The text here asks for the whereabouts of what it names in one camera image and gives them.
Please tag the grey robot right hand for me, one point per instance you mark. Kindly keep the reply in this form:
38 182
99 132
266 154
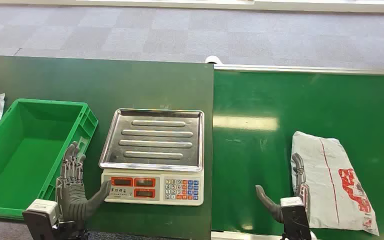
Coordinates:
300 179

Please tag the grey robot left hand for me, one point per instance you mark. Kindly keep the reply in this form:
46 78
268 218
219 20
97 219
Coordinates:
71 198

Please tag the grey mailer bag red print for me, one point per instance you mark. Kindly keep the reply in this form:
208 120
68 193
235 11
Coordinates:
324 179

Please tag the green conveyor belt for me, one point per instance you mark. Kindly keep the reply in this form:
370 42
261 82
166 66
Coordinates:
261 149

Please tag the white conveyor roller end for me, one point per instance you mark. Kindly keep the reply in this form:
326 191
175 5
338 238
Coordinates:
213 60

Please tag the green plastic crate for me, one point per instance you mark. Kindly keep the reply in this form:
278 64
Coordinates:
23 159

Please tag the white electronic scale body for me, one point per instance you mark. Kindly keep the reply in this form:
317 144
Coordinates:
159 188

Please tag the steel weighing pan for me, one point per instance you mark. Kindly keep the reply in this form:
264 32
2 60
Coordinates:
155 139

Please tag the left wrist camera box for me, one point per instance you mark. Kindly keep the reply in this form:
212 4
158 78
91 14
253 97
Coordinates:
41 212

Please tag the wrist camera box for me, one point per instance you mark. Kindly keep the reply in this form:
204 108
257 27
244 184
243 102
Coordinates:
41 212
294 218

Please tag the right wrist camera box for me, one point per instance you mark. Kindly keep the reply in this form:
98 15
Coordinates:
294 218

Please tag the silver conveyor side rail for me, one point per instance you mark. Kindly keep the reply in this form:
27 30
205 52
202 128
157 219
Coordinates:
311 69
245 236

